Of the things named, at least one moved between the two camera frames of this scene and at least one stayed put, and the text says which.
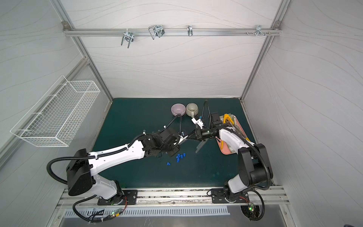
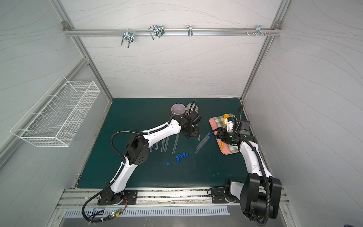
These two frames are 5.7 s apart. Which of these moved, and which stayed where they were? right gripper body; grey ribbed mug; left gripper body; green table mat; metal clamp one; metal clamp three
Moved: right gripper body; left gripper body
Stayed: metal clamp one; metal clamp three; green table mat; grey ribbed mug
